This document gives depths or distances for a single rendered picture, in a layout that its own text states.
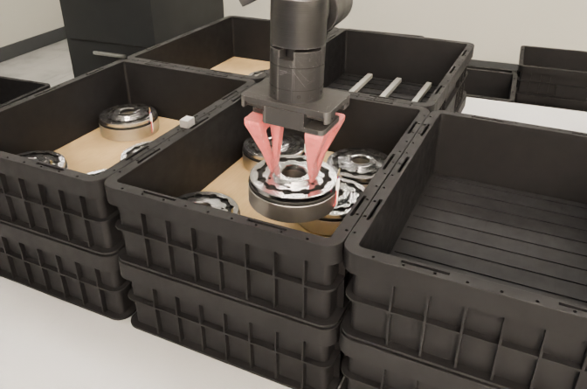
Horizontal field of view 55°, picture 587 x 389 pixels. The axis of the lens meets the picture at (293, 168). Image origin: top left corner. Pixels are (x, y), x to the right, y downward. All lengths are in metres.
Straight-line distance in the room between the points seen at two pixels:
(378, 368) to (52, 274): 0.48
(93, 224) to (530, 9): 3.53
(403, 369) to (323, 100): 0.29
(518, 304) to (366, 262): 0.14
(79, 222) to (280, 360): 0.31
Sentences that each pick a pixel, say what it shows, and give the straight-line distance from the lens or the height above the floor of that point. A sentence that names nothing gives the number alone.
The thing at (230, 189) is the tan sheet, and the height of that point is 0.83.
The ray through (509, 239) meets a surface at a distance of 0.79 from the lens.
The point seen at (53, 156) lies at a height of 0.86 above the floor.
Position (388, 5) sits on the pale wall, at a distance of 4.10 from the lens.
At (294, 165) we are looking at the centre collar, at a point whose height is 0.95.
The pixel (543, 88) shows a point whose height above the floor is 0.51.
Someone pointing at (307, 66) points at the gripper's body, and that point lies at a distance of 0.56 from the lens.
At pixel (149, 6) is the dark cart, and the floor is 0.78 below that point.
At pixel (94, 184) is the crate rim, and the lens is 0.70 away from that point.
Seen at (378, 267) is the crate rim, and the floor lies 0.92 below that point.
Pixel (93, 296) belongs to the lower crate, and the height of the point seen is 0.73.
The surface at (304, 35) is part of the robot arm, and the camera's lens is 0.55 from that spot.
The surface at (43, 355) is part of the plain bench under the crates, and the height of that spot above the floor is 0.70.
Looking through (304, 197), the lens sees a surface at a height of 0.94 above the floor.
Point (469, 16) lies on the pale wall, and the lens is 4.03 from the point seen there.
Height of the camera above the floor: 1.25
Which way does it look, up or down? 28 degrees down
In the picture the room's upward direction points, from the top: straight up
